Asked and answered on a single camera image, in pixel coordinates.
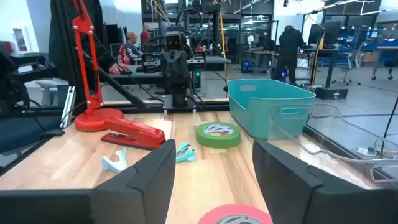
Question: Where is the clear plastic bin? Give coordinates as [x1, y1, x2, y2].
[267, 102, 398, 167]
[320, 152, 398, 190]

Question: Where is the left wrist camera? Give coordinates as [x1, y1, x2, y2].
[164, 30, 183, 51]

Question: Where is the black computer monitor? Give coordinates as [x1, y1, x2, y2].
[308, 22, 341, 46]

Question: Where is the light blue staple remover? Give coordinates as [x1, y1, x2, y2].
[101, 148, 129, 174]

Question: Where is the person's hand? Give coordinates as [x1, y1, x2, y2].
[109, 63, 129, 75]

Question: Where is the red stapler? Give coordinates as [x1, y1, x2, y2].
[101, 117, 167, 150]

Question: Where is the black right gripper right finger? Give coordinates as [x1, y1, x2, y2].
[252, 138, 398, 224]

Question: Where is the red desk lamp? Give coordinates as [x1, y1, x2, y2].
[71, 0, 124, 132]

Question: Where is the black pole base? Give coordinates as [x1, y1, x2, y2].
[315, 86, 349, 100]

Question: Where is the silver aluminium bracket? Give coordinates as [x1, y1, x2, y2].
[60, 86, 76, 128]

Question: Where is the teal staple remover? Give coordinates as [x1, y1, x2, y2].
[175, 141, 197, 163]

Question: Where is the person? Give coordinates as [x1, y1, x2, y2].
[139, 23, 152, 46]
[49, 0, 125, 106]
[119, 30, 142, 66]
[273, 24, 307, 85]

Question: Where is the pink tape roll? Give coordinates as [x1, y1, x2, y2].
[197, 203, 274, 224]

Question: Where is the teal plastic bin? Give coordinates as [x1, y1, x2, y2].
[227, 78, 317, 140]

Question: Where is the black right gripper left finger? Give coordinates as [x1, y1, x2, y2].
[0, 139, 177, 224]

